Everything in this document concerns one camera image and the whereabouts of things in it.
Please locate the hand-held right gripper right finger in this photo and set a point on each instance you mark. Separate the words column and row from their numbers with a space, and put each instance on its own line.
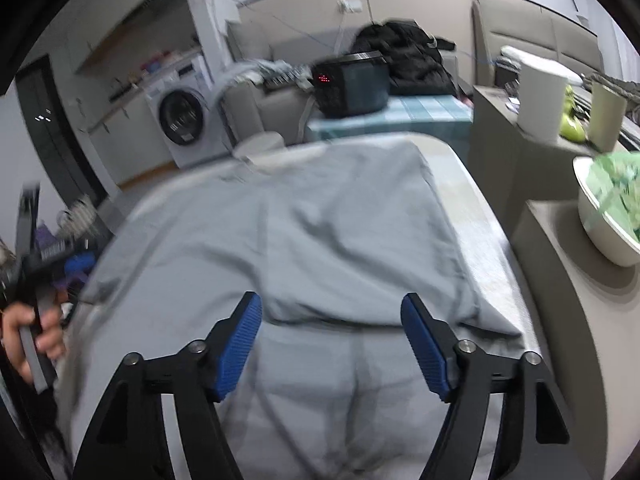
column 425, row 350

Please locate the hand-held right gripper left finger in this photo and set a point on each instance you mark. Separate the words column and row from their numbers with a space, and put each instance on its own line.
column 240, row 345

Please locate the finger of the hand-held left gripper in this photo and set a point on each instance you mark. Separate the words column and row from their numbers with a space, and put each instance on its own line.
column 27, row 220

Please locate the light grey garment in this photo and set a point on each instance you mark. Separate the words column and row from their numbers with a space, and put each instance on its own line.
column 320, row 240

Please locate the pile of grey clothes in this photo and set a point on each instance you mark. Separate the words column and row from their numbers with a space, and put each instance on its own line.
column 260, row 72

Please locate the person's left hand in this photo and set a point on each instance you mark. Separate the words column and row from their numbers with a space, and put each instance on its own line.
column 20, row 345

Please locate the purple bag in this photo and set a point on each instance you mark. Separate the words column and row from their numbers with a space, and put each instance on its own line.
column 42, row 237

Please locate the black door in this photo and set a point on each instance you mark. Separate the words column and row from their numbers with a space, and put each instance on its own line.
column 55, row 140

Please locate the beige checkered tablecloth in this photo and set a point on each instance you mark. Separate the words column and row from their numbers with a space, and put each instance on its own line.
column 480, row 260

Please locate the white counter cabinet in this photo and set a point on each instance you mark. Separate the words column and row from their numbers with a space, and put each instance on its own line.
column 125, row 140

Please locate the white washing machine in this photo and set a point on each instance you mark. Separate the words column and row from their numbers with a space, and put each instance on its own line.
column 187, row 110

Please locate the white round stool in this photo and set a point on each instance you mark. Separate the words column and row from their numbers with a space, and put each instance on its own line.
column 260, row 147

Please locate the grey side cabinet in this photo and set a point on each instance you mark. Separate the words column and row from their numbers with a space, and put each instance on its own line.
column 500, row 160

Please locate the white bowl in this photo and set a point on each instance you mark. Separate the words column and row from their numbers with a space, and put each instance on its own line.
column 600, row 225

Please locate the grey sofa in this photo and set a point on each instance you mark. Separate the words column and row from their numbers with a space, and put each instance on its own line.
column 260, row 110

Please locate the teal checkered cloth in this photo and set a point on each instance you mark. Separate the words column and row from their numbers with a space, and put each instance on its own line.
column 425, row 112

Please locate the green fruit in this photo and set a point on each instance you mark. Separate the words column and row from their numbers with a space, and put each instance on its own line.
column 572, row 127

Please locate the black kitchen appliance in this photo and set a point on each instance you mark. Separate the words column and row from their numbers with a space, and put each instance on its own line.
column 350, row 85

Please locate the white bin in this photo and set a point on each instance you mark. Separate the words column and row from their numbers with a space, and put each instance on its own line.
column 542, row 95

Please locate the black jacket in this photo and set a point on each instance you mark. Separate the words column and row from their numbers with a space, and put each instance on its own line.
column 405, row 60

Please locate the pale green cup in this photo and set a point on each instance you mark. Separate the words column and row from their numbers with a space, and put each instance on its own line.
column 606, row 115

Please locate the beige padded headboard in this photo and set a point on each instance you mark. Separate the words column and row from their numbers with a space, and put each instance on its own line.
column 540, row 30

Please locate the white wall cabinet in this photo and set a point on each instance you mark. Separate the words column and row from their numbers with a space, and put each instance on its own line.
column 140, row 15

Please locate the white wall outlet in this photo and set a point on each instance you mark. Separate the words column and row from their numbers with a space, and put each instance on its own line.
column 351, row 6

